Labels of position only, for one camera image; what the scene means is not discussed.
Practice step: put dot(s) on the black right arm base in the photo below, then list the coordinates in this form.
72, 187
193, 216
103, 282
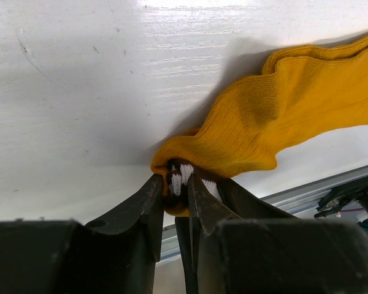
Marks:
341, 196

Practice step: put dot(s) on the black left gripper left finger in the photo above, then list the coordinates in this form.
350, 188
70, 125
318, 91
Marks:
114, 253

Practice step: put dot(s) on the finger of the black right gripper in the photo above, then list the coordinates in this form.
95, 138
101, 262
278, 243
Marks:
245, 204

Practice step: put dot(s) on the mustard yellow striped sock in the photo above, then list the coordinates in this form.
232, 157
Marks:
301, 92

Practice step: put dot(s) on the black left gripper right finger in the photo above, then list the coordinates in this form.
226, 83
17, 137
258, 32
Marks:
225, 253

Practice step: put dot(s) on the aluminium front rail frame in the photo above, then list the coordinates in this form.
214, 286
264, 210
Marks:
300, 201

